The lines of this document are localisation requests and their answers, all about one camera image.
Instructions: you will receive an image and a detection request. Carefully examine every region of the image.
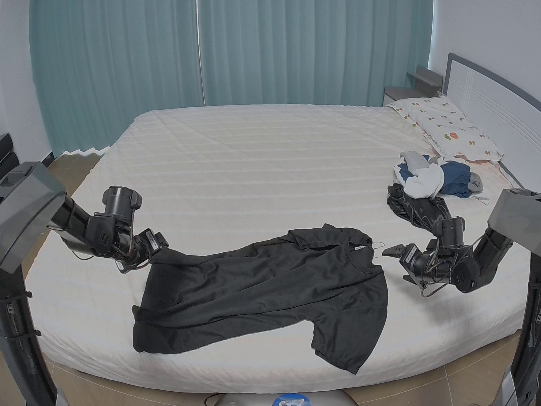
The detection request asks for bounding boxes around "white printed pillow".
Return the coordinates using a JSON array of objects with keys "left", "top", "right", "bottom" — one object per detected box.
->
[{"left": 385, "top": 95, "right": 504, "bottom": 160}]

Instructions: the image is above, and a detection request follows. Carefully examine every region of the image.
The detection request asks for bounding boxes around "bed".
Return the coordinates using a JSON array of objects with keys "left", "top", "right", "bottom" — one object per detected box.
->
[{"left": 23, "top": 52, "right": 541, "bottom": 392}]

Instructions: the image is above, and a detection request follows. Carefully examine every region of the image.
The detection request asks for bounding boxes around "grey bedside table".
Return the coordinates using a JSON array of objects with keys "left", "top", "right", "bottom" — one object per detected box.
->
[{"left": 384, "top": 65, "right": 444, "bottom": 107}]

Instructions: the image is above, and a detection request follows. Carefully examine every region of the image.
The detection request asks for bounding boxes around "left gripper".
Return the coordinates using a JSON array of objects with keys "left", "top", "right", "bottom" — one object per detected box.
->
[{"left": 114, "top": 229, "right": 170, "bottom": 275}]

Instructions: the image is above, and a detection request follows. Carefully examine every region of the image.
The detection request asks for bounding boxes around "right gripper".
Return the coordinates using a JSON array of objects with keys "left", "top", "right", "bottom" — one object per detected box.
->
[{"left": 381, "top": 244, "right": 436, "bottom": 289}]

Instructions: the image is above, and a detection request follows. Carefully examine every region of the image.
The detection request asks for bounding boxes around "black T-shirt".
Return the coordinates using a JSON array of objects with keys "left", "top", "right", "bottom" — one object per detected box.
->
[{"left": 132, "top": 223, "right": 389, "bottom": 374}]

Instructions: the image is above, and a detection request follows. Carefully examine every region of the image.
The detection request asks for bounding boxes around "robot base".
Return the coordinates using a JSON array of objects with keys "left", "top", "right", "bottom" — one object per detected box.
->
[{"left": 205, "top": 389, "right": 352, "bottom": 406}]

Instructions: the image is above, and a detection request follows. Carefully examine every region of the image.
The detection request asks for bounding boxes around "pile of clothes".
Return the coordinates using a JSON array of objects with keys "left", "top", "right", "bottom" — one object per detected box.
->
[{"left": 387, "top": 151, "right": 493, "bottom": 231}]

